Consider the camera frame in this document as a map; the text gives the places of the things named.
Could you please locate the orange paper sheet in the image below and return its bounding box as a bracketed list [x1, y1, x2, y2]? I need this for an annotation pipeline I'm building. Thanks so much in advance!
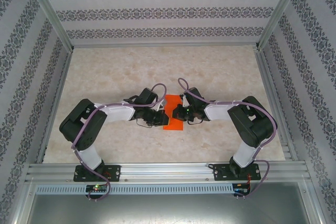
[162, 94, 185, 132]

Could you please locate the grey metal sheet panel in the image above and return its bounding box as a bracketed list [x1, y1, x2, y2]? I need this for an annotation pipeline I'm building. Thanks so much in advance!
[15, 182, 323, 224]

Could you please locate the circuit board with green light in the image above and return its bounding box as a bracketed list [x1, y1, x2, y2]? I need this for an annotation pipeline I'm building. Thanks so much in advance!
[86, 185, 108, 193]

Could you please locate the aluminium mounting rail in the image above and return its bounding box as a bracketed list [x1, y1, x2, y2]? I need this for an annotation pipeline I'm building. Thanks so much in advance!
[25, 161, 313, 183]

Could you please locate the aluminium back rail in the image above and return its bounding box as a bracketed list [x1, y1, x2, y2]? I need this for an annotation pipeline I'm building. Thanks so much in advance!
[70, 42, 260, 49]

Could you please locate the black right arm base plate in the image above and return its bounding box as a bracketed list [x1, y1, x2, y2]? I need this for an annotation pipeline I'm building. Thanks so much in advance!
[213, 163, 262, 182]

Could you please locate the grey slotted cable duct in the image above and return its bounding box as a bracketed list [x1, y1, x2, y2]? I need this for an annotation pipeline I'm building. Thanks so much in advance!
[35, 183, 234, 195]

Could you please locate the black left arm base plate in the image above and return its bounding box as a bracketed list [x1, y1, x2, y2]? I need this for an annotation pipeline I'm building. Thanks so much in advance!
[73, 165, 122, 183]

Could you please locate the aluminium side rail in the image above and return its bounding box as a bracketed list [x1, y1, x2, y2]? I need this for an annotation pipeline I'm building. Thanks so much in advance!
[253, 47, 299, 162]
[35, 50, 74, 163]

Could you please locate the aluminium frame post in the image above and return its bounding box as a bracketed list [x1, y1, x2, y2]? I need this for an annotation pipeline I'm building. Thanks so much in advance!
[22, 0, 74, 51]
[256, 0, 307, 50]

